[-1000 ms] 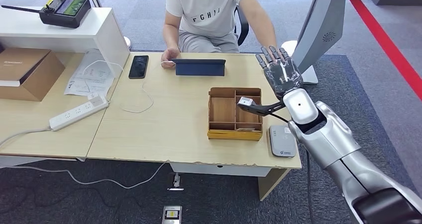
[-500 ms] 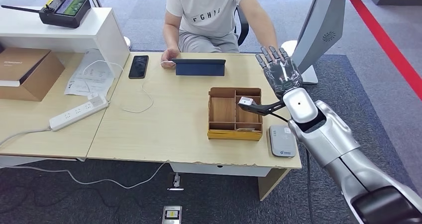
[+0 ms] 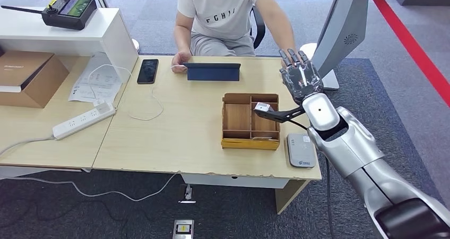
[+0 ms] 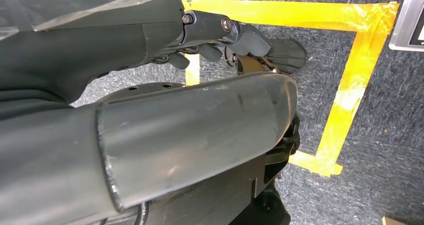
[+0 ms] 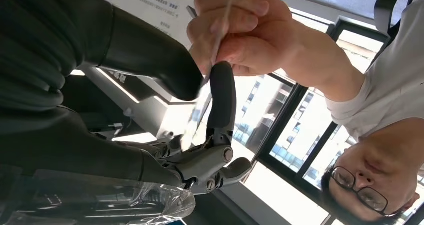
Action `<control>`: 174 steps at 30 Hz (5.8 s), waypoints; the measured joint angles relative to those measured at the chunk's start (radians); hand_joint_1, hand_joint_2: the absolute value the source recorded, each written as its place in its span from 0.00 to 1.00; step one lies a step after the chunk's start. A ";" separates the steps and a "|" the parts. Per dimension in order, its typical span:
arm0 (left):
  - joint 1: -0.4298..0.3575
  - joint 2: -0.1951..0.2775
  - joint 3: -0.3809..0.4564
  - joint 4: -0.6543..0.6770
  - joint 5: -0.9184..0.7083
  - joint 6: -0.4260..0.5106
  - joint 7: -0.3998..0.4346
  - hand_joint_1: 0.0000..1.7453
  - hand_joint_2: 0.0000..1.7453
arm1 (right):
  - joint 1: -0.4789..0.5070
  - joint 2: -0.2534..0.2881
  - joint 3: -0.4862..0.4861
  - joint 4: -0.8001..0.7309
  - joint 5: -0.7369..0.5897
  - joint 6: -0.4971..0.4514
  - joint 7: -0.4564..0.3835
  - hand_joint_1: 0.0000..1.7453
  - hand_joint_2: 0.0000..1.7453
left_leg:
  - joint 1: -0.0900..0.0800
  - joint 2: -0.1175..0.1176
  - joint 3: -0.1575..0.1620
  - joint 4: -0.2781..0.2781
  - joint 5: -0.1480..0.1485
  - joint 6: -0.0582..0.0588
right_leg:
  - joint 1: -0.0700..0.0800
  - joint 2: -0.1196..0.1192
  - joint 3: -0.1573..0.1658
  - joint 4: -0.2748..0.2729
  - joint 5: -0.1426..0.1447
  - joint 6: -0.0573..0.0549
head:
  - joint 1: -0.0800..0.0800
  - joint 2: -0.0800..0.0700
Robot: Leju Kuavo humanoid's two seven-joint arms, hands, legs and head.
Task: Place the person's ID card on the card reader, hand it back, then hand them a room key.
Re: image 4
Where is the tan wooden piece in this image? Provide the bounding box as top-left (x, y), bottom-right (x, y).
top-left (381, 216), bottom-right (409, 225)

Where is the black printed cable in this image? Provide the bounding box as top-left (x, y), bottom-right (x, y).
top-left (134, 201), bottom-right (150, 225)

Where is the black robot leg and foot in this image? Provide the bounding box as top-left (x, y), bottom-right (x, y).
top-left (96, 38), bottom-right (307, 225)

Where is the silver box yellow label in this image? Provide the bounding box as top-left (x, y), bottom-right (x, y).
top-left (388, 0), bottom-right (424, 53)

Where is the yellow tape outline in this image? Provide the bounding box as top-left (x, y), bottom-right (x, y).
top-left (178, 0), bottom-right (400, 178)

